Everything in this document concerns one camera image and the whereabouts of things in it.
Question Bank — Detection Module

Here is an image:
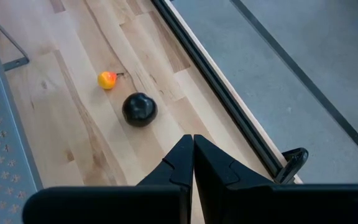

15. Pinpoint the black plum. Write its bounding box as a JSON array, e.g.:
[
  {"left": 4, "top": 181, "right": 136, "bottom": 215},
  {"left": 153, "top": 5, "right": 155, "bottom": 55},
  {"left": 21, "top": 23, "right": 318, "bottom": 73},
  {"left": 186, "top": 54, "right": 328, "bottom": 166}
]
[{"left": 122, "top": 92, "right": 158, "bottom": 128}]

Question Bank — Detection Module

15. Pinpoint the black frame clamp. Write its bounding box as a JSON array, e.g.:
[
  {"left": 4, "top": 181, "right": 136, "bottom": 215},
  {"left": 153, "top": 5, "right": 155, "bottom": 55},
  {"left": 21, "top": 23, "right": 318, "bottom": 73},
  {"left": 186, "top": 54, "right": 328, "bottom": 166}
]
[{"left": 273, "top": 147, "right": 310, "bottom": 185}]

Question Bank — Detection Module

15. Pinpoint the small yellow red pear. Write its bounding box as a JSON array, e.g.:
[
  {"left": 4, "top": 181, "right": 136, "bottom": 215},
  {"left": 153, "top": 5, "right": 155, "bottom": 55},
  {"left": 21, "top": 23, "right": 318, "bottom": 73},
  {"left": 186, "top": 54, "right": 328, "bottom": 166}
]
[{"left": 97, "top": 71, "right": 126, "bottom": 91}]

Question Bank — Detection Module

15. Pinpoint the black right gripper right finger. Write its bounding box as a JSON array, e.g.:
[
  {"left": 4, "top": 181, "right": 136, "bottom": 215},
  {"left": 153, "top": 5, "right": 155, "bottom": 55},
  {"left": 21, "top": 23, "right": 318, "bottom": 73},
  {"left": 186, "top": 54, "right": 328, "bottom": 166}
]
[{"left": 193, "top": 134, "right": 358, "bottom": 224}]

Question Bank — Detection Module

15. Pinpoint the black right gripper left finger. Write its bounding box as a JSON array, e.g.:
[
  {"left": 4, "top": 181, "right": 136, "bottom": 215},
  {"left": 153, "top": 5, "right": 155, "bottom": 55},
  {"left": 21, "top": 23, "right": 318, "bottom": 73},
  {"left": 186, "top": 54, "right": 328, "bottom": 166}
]
[{"left": 22, "top": 134, "right": 195, "bottom": 224}]

